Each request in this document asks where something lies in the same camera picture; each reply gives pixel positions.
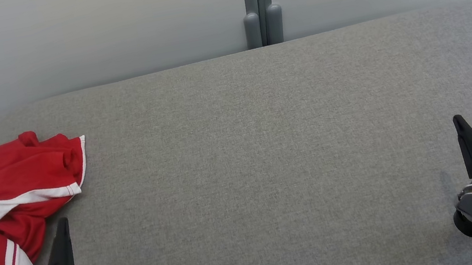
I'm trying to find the red shorts with white stripes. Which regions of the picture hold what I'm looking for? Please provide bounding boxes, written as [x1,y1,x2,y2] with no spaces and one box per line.
[0,122,99,234]

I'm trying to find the grey fabric sofa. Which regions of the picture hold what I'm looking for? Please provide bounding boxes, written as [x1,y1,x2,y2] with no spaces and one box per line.
[0,0,472,265]

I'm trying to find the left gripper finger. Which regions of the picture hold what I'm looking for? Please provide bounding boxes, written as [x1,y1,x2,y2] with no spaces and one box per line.
[40,217,77,265]

